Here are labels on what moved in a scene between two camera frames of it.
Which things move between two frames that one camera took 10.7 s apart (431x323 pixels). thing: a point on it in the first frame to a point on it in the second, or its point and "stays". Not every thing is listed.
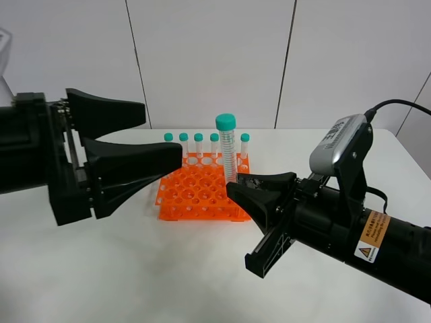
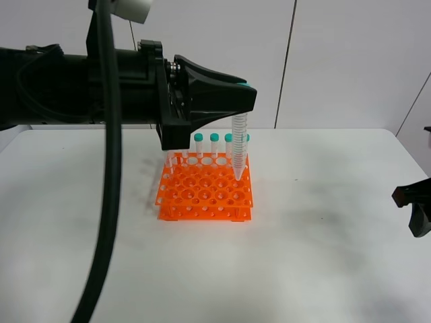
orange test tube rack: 197,191 stays
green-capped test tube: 226,124 to 240,135
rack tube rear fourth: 214,139 stays
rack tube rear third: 199,137 stays
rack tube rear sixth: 244,139 stays
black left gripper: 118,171 to 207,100
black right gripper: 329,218 to 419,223
